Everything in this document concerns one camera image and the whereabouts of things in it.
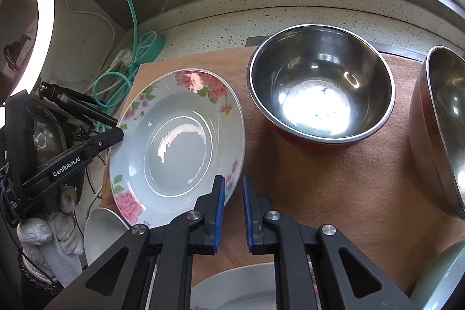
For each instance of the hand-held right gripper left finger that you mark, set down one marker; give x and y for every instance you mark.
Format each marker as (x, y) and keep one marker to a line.
(219, 208)

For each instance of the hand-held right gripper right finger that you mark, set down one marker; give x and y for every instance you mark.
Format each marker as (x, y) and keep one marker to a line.
(248, 212)

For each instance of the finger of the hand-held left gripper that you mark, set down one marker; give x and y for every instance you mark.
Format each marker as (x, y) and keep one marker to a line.
(72, 164)

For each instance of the floral grey plate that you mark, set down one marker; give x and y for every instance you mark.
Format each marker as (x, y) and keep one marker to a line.
(174, 150)

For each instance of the white bowl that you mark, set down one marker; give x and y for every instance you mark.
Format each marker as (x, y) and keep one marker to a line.
(101, 237)

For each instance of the steel bowl red outside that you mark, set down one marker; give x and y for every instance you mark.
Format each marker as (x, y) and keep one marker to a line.
(319, 88)

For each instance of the person's left forearm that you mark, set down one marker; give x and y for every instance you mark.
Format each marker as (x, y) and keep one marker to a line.
(32, 288)

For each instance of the person's left hand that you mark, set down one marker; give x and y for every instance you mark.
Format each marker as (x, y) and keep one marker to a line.
(40, 233)

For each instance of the steel pot lid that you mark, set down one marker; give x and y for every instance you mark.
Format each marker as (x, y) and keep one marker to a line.
(51, 139)

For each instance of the black tripod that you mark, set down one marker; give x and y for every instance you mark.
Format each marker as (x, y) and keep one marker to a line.
(72, 101)

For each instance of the brown towel mat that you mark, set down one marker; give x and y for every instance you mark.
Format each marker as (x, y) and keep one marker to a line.
(327, 186)

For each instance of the black phone clamp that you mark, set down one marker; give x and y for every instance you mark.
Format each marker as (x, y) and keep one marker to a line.
(16, 48)

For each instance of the white plug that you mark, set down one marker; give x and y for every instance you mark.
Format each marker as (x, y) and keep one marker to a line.
(123, 57)

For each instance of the teal power strip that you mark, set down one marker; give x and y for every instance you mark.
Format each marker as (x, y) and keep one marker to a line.
(149, 48)

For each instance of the light green bowl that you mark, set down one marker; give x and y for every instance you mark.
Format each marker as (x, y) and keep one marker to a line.
(443, 281)

